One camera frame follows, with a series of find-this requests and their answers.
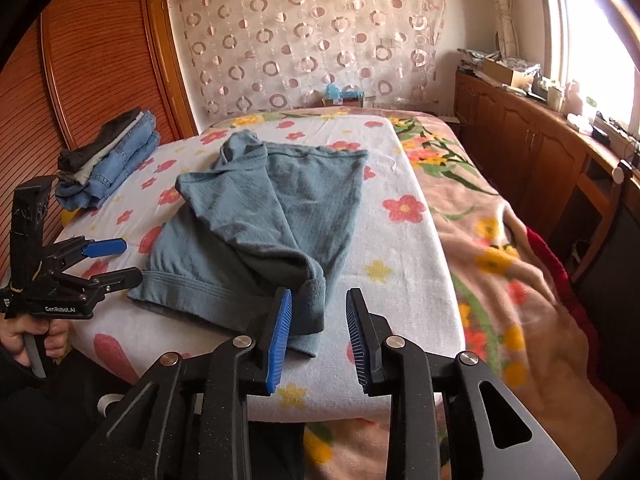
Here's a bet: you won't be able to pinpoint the teal pants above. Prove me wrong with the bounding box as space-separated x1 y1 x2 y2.
127 130 370 359

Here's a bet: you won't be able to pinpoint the circle patterned curtain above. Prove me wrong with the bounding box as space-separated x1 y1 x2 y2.
167 0 448 121

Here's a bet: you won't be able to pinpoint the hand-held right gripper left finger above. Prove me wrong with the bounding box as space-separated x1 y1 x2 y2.
75 287 293 480

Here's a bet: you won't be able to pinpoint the folded dark garment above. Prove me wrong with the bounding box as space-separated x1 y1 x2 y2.
57 107 143 173

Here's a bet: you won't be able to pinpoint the folded khaki garment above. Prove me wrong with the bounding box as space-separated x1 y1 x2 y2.
72 114 147 183

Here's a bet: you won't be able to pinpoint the pile of papers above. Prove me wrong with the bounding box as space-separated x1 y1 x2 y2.
457 47 501 73

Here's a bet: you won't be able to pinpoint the wooden chair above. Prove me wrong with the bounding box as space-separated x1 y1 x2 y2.
570 157 640 286

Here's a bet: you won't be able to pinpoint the blue toy on bed head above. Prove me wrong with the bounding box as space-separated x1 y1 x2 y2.
320 82 366 108

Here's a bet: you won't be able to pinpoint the wooden wardrobe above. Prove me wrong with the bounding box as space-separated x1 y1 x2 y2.
0 0 201 281

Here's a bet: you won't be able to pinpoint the pink figurine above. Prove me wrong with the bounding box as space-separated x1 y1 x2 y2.
566 80 587 115

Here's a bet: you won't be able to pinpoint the pink floral blanket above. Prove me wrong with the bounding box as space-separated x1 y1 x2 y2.
200 107 621 480

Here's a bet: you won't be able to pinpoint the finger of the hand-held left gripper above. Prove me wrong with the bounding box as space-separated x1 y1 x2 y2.
64 267 144 305
42 238 127 273

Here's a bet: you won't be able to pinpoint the lace curtain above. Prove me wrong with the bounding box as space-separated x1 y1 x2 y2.
480 0 523 61

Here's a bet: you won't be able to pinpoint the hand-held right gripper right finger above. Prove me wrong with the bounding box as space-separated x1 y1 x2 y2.
345 287 581 480

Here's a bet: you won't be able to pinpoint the wooden cabinet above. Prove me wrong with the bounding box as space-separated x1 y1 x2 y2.
452 67 640 241

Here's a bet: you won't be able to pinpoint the white floral blanket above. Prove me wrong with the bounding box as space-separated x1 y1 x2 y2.
50 112 466 423

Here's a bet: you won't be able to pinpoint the pile of folded clothes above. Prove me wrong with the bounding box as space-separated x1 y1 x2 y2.
54 112 162 211

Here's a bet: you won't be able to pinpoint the cardboard box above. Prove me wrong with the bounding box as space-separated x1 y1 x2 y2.
480 55 542 88

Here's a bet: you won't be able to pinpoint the window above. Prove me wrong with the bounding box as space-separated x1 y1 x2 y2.
535 0 640 136

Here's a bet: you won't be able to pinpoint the red blanket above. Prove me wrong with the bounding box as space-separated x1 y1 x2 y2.
520 225 623 411

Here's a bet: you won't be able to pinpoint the person's left forearm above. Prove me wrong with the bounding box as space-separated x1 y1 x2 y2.
0 347 131 480

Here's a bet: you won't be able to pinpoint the person's left hand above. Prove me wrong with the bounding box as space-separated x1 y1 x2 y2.
0 316 71 368

